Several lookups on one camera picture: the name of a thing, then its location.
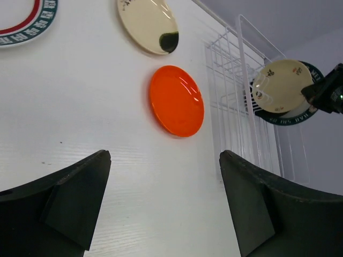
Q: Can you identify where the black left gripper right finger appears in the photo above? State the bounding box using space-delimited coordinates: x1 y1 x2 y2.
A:
219 150 342 256

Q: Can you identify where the white plate green lettered rim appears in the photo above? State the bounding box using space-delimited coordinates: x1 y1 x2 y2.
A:
255 61 324 126

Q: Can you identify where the cream plate with black patch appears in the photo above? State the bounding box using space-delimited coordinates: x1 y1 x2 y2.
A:
117 0 179 55

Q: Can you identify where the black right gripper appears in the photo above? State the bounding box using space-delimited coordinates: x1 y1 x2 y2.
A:
301 63 342 114

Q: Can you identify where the white wire dish rack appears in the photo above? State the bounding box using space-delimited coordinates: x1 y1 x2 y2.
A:
197 1 310 186

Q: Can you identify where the large green red rimmed plate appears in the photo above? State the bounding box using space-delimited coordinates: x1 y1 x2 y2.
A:
1 0 58 48

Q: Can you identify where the cream plate with small motifs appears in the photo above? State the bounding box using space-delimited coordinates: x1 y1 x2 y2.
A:
252 59 312 114

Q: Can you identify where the orange plate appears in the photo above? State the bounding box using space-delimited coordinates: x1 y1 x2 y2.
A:
148 65 204 138

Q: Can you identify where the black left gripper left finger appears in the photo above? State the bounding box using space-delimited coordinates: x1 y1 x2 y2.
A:
1 150 111 256

